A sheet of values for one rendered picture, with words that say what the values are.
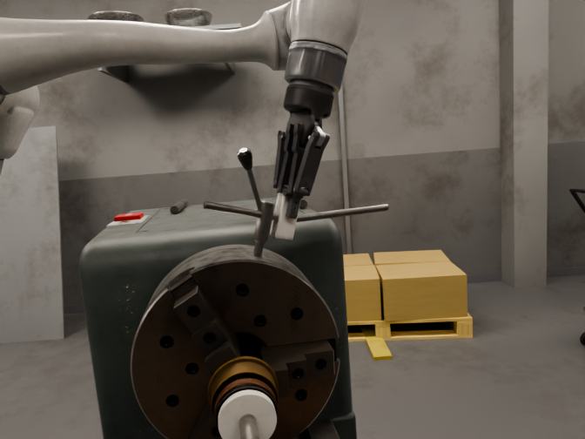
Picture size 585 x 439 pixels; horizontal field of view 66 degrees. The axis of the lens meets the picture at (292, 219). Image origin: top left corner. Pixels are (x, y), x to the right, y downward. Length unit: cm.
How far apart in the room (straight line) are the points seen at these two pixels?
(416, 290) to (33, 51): 294
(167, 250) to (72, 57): 34
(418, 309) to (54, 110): 364
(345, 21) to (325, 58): 6
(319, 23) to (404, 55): 381
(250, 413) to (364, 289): 276
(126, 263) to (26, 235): 362
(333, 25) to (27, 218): 395
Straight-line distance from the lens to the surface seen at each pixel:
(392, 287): 328
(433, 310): 340
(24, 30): 72
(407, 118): 443
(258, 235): 69
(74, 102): 472
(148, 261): 83
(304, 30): 70
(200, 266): 67
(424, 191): 446
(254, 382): 57
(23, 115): 90
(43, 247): 436
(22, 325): 448
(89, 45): 70
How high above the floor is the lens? 138
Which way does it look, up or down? 8 degrees down
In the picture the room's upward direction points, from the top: 4 degrees counter-clockwise
